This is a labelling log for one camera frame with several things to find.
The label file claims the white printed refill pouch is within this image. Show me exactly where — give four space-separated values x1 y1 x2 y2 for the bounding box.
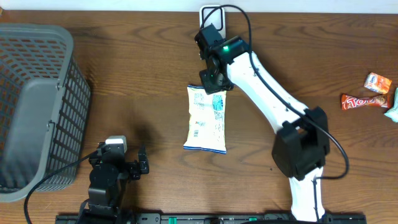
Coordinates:
183 85 227 154

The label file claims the red Top chocolate bar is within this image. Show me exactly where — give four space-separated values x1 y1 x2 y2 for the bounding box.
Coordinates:
341 95 391 110

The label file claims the small orange tissue pack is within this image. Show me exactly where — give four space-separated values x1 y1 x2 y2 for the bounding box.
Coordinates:
364 72 392 95

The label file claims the light blue wipes packet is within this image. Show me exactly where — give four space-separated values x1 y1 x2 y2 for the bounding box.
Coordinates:
384 88 398 123

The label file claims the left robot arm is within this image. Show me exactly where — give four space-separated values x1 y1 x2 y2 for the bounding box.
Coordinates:
76 142 149 224

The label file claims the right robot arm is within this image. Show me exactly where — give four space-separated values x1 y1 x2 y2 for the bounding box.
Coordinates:
195 34 330 222

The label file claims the white barcode scanner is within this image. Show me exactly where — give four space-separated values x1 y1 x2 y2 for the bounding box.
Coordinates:
199 5 226 38

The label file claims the grey plastic mesh basket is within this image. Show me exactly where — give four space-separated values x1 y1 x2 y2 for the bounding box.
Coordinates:
1 23 91 202

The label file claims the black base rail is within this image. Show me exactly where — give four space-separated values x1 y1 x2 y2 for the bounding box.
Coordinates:
55 212 368 224

